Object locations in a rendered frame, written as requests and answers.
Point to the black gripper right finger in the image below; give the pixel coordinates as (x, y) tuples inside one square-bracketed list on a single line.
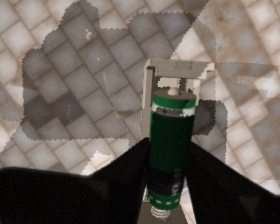
[(221, 195)]

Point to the dark green battery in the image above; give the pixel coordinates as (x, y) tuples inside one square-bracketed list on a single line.
[(171, 128)]

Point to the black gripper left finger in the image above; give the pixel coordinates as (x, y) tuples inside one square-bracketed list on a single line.
[(111, 195)]

